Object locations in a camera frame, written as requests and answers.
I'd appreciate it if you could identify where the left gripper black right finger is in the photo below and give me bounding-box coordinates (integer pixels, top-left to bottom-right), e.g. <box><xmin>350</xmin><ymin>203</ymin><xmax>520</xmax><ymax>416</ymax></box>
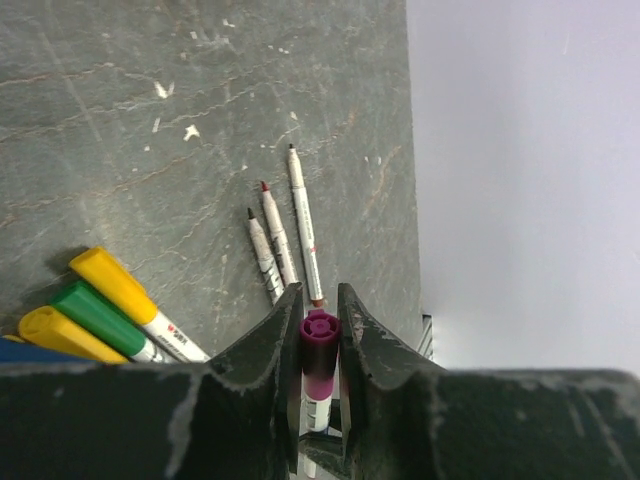
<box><xmin>338</xmin><ymin>283</ymin><xmax>639</xmax><ymax>479</ymax></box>

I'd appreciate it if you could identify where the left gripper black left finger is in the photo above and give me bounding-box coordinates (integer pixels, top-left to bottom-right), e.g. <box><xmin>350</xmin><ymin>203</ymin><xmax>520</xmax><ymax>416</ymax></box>
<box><xmin>164</xmin><ymin>283</ymin><xmax>304</xmax><ymax>479</ymax></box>

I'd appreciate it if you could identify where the magenta cap marker pen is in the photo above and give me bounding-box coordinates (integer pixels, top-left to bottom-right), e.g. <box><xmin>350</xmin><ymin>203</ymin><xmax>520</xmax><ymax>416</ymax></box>
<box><xmin>298</xmin><ymin>309</ymin><xmax>343</xmax><ymax>479</ymax></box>

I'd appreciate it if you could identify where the green cap marker pen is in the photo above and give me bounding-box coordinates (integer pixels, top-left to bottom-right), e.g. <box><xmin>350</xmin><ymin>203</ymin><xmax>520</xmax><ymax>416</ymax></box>
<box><xmin>50</xmin><ymin>281</ymin><xmax>176</xmax><ymax>363</ymax></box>

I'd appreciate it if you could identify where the purple cap marker pen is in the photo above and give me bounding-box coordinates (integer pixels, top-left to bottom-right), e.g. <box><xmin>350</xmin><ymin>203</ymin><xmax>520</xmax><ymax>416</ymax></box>
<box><xmin>288</xmin><ymin>143</ymin><xmax>324</xmax><ymax>308</ymax></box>

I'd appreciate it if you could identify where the yellow cap marker pen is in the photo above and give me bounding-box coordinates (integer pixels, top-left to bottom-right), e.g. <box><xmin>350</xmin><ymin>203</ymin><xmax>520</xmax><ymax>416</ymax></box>
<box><xmin>69</xmin><ymin>246</ymin><xmax>211</xmax><ymax>362</ymax></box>
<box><xmin>18</xmin><ymin>306</ymin><xmax>129</xmax><ymax>364</ymax></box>

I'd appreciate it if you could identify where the blue cap marker pen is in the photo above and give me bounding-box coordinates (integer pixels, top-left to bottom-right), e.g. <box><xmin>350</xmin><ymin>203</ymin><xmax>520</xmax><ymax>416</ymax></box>
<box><xmin>0</xmin><ymin>338</ymin><xmax>90</xmax><ymax>363</ymax></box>

